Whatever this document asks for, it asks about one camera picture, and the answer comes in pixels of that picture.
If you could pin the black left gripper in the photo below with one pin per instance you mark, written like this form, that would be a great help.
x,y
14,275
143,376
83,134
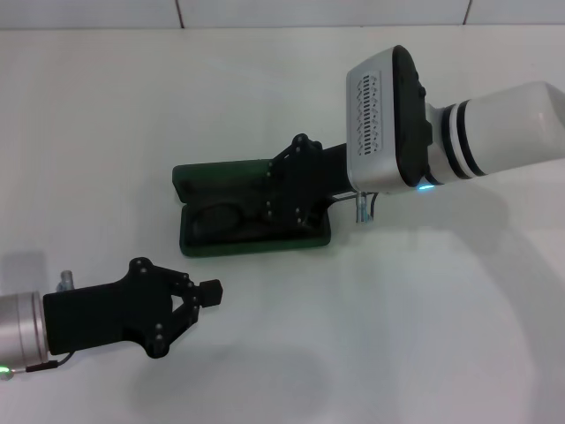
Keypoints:
x,y
97,313

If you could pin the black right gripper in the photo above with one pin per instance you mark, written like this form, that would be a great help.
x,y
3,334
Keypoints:
x,y
309,176

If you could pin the green glasses case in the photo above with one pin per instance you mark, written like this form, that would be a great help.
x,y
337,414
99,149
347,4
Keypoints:
x,y
212,174

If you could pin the black glasses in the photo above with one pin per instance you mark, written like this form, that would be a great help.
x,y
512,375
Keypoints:
x,y
216,218

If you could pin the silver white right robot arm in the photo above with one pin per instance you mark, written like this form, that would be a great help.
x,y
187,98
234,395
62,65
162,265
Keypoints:
x,y
507,128

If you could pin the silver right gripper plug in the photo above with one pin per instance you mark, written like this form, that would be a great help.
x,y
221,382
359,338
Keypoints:
x,y
361,207

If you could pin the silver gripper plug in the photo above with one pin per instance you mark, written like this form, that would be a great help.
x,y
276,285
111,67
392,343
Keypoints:
x,y
361,207
65,280

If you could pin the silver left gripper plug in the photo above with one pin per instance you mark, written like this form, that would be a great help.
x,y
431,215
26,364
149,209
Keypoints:
x,y
65,280

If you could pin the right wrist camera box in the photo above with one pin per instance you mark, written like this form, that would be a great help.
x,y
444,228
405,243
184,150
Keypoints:
x,y
375,132

